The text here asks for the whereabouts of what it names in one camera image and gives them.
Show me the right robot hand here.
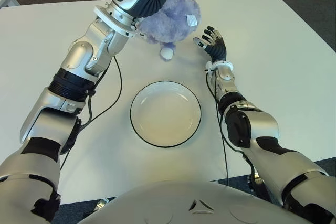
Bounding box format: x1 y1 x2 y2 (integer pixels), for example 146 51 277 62
193 26 228 63

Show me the purple plush bunny doll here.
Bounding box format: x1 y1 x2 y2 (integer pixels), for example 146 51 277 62
136 0 202 61

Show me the white plate black rim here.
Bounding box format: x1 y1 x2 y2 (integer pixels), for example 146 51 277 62
130 81 202 148

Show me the silver robot torso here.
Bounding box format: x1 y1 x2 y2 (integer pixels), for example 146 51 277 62
78 180 310 224

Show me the metal table foot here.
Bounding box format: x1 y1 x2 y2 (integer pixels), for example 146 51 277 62
96 198 110 210

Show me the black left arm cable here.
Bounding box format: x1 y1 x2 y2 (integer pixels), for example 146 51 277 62
59 56 123 172

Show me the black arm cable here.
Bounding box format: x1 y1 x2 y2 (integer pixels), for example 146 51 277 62
206 70 244 187
59 56 123 172

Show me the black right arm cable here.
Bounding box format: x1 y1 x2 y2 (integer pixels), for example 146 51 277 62
206 70 244 187

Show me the black metal stand frame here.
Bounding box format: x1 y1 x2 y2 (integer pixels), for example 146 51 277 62
246 173 266 197

